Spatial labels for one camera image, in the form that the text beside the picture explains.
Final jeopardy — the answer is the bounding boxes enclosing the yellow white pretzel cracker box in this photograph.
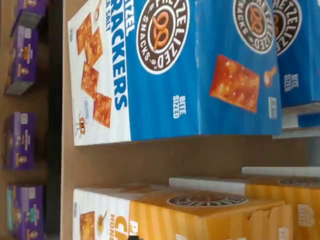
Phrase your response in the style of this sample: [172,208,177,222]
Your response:
[72,183,295,240]
[168,176,320,240]

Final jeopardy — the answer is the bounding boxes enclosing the blue white pretzel cracker box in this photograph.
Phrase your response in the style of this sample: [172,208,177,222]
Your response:
[67,0,284,147]
[272,0,320,140]

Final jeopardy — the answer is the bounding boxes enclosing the black metal shelving rack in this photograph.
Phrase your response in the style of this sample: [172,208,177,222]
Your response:
[0,0,320,240]

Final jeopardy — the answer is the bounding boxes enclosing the purple snack box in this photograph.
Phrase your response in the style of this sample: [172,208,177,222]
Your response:
[6,184,46,240]
[2,111,36,171]
[11,0,48,30]
[4,24,40,95]

